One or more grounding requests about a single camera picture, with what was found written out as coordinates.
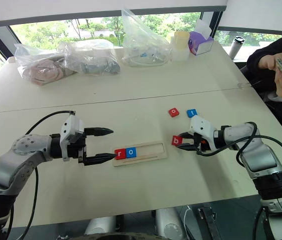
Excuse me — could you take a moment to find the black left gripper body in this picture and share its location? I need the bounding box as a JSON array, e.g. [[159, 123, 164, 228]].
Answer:
[[65, 133, 88, 166]]

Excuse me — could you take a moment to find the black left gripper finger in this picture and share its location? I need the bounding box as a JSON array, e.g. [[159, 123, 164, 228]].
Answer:
[[83, 152, 118, 167], [84, 127, 114, 137]]

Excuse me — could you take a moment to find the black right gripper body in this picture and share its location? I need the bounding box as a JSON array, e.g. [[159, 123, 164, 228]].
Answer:
[[193, 133, 216, 154]]

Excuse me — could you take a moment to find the red letter b block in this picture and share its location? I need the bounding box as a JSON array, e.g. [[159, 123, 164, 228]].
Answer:
[[171, 135, 184, 147]]

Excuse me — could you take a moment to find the red letter r block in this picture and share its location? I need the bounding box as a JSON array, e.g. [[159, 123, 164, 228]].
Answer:
[[114, 148, 127, 160]]

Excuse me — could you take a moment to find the red letter o block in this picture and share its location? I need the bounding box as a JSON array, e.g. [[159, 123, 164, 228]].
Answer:
[[168, 107, 181, 118]]

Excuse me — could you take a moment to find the blue letter o block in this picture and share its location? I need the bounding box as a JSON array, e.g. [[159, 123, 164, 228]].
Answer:
[[125, 147, 138, 159]]

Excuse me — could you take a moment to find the wooden letter tray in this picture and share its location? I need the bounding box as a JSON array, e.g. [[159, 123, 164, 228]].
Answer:
[[112, 141, 169, 168]]

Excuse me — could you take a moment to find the white rounded robot leg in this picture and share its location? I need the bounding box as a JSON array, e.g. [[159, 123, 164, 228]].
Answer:
[[155, 206, 184, 240], [84, 215, 117, 236]]

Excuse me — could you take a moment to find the person's right hand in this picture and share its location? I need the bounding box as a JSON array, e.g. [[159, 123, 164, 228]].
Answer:
[[257, 51, 282, 74]]

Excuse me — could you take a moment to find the plastic bag with grey contents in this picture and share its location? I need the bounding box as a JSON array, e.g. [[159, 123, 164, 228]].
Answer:
[[57, 39, 121, 76]]

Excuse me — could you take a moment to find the white translucent container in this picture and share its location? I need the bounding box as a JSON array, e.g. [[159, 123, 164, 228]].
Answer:
[[170, 35, 190, 63]]

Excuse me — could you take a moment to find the plastic bag with pink contents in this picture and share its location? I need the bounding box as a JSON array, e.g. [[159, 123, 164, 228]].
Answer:
[[14, 42, 79, 86]]

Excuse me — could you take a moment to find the purple tissue box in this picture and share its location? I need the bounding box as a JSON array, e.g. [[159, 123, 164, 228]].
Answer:
[[188, 19, 215, 56]]

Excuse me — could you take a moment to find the cream plastic cup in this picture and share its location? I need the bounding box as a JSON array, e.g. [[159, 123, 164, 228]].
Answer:
[[174, 30, 191, 52]]

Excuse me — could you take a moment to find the silver tumbler with black lid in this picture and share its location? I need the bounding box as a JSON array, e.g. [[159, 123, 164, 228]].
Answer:
[[228, 35, 246, 60]]

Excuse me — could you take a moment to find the tall clear plastic bag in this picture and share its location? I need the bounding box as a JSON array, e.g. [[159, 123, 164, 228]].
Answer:
[[120, 8, 172, 68]]

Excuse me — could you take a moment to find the person holding phone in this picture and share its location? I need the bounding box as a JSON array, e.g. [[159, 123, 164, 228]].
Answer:
[[240, 23, 282, 153]]

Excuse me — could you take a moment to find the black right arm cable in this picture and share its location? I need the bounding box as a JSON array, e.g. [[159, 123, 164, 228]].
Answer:
[[197, 121, 282, 181]]

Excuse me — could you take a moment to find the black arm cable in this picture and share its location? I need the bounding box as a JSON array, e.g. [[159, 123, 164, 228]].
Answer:
[[197, 121, 282, 181], [18, 110, 76, 240]]

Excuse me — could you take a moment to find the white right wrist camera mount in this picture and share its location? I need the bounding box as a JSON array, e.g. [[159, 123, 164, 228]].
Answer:
[[189, 115, 218, 141]]

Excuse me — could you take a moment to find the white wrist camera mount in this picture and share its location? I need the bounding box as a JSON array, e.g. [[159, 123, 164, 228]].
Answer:
[[59, 115, 85, 162], [189, 115, 218, 141]]

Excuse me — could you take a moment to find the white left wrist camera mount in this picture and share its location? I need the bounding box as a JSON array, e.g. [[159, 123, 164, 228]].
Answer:
[[59, 115, 85, 162]]

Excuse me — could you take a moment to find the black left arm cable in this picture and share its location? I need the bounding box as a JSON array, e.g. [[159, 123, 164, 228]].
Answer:
[[18, 110, 76, 240]]

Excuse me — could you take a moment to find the thin white cable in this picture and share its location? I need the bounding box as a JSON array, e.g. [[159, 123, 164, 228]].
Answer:
[[183, 205, 192, 235]]

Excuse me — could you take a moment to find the dark window frame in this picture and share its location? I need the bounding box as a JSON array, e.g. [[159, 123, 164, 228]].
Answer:
[[0, 4, 282, 62]]

